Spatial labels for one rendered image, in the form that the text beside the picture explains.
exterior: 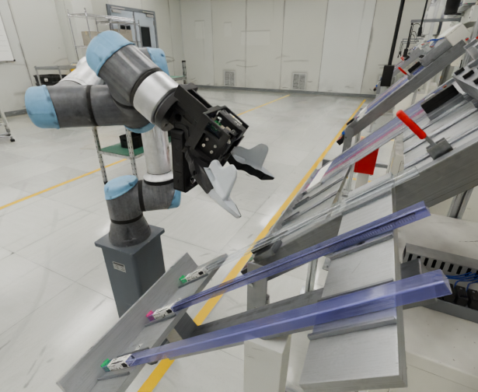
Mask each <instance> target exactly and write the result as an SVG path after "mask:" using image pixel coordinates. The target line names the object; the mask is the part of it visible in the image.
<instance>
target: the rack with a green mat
mask: <svg viewBox="0 0 478 392"><path fill-rule="evenodd" d="M182 68H183V76H173V75H170V77H171V78H172V79H173V80H174V81H180V80H183V84H185V85H187V67H186V61H182ZM91 128H92V134H93V137H94V142H95V145H96V151H97V156H98V159H99V165H100V169H101V173H102V176H103V182H104V184H106V183H107V182H108V180H107V177H106V170H105V166H104V162H103V156H102V154H104V155H108V156H115V157H119V158H123V159H130V160H131V169H132V173H133V175H134V176H136V177H137V178H138V173H137V168H136V163H135V159H137V158H139V157H142V156H144V155H145V154H144V149H143V146H142V147H140V148H137V149H133V145H132V140H131V131H129V130H128V129H126V128H125V132H126V137H127V146H128V149H126V148H122V147H121V143H117V144H115V145H111V146H107V147H105V148H102V149H101V148H100V144H99V137H98V134H97V130H96V127H91Z"/></svg>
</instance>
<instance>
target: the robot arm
mask: <svg viewBox="0 0 478 392"><path fill-rule="evenodd" d="M197 89H198V87H197V86H195V85H194V84H193V83H192V82H189V83H188V84H187V85H185V84H178V83H177V82H175V81H174V80H173V79H172V78H171V77H170V76H169V69H168V65H167V62H166V56H165V53H164V51H163V50H162V49H160V48H149V47H135V45H134V44H133V43H132V42H130V41H128V40H127V39H125V38H124V37H123V36H121V35H120V34H119V33H118V32H115V31H112V30H108V31H103V32H102V33H99V34H98V35H97V36H96V37H94V38H93V39H92V40H91V41H90V43H89V46H88V47H87V50H86V55H85V57H83V58H82V59H80V60H79V62H78V64H77V65H76V69H75V70H74V71H72V72H71V73H70V74H68V75H67V76H65V77H64V78H63V79H62V80H61V81H60V82H58V83H57V84H55V85H54V86H45V85H42V86H32V87H30V88H29V89H27V91H26V93H25V105H26V111H27V113H28V115H29V117H30V120H31V121H32V122H33V123H34V124H35V125H36V126H37V127H38V128H56V129H60V128H80V127H96V126H116V125H123V126H125V128H126V129H128V130H129V131H133V132H134V133H141V138H142V143H143V149H144V154H145V164H146V169H147V172H146V173H145V174H144V176H143V178H144V180H138V178H137V177H136V176H134V175H132V176H131V175H125V176H121V177H116V178H114V179H112V180H110V181H109V182H107V183H106V185H105V186H104V194H105V197H104V198H105V199H106V205H107V208H108V212H109V216H110V231H109V239H110V242H111V243H112V244H113V245H114V246H118V247H131V246H134V245H137V244H140V243H142V242H144V241H145V240H147V239H148V238H149V237H150V235H151V230H150V226H149V224H148V223H147V221H146V219H145V217H144V216H143V212H147V211H155V210H163V209H170V208H177V207H179V206H180V200H181V192H184V193H187V192H188V191H189V190H191V189H192V188H194V187H196V186H197V185H198V184H199V185H200V186H201V188H202V189H203V190H204V192H205V193H206V194H209V195H210V196H211V198H212V199H213V200H214V201H215V202H217V203H218V204H219V205H220V206H222V207H223V209H224V210H226V211H227V212H228V213H230V214H231V215H233V216H234V217H236V218H237V219H239V218H240V217H241V214H240V212H239V210H238V208H237V206H236V204H235V203H234V202H233V201H232V199H231V198H230V193H231V191H232V188H233V185H234V183H235V181H236V178H237V170H243V171H245V172H247V173H248V174H249V175H253V176H255V177H258V178H259V179H261V180H273V179H274V176H273V175H272V174H271V173H270V172H269V171H268V170H266V169H265V168H264V167H262V165H263V162H264V160H265V158H266V156H267V153H268V146H267V145H265V144H263V143H260V144H258V145H255V146H254V147H252V148H251V149H247V148H245V147H242V146H240V145H239V143H240V142H241V141H242V139H243V138H244V137H245V136H244V133H245V132H246V130H247V129H248V127H249V125H248V124H247V123H246V122H245V121H243V120H242V119H241V118H240V117H239V116H237V115H236V114H235V113H234V112H233V111H231V110H230V109H229V108H228V107H227V106H226V105H224V106H221V107H220V106H219V105H217V106H214V107H213V106H212V105H210V103H209V102H208V101H206V100H205V99H204V98H203V97H202V96H200V95H199V94H198V93H197ZM219 110H221V111H219ZM218 111H219V112H218ZM217 112H218V115H217ZM230 114H232V115H233V116H234V117H235V118H236V119H238V120H239V121H240V122H241V123H242V124H240V123H239V122H238V121H237V120H236V119H235V118H234V117H232V116H231V115H230ZM169 130H170V133H171V147H172V161H173V169H172V167H171V160H170V153H169V139H168V131H169ZM227 161H228V163H229V164H230V165H229V166H227V167H225V168H223V166H224V165H225V164H226V163H227Z"/></svg>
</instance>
